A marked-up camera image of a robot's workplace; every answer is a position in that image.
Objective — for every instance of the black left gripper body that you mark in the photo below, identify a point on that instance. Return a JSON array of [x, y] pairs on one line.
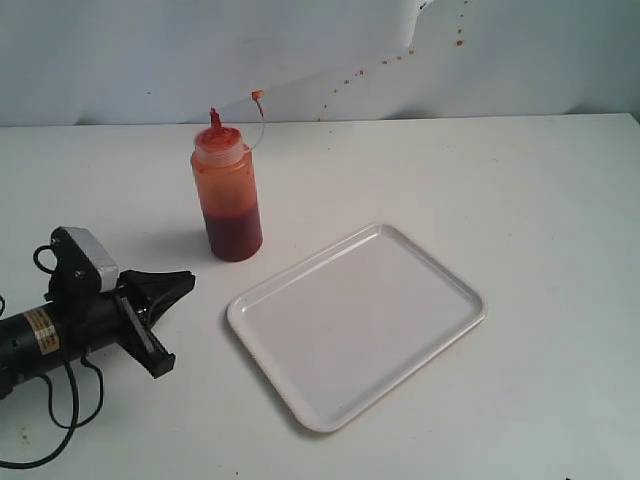
[[88, 323]]

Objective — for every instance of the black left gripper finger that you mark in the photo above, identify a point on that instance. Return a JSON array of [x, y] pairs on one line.
[[163, 295], [136, 282]]

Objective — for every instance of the red sauce squeeze bottle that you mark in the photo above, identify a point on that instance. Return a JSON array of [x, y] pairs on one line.
[[224, 175]]

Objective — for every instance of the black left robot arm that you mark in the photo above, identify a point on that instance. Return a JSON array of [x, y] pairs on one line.
[[27, 338]]

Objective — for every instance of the white rectangular plastic tray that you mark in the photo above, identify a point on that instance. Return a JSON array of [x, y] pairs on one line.
[[336, 332]]

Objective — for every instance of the white backdrop sheet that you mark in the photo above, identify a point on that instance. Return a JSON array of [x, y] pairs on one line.
[[152, 62]]

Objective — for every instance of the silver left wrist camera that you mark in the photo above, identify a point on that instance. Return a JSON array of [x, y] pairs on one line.
[[84, 267]]

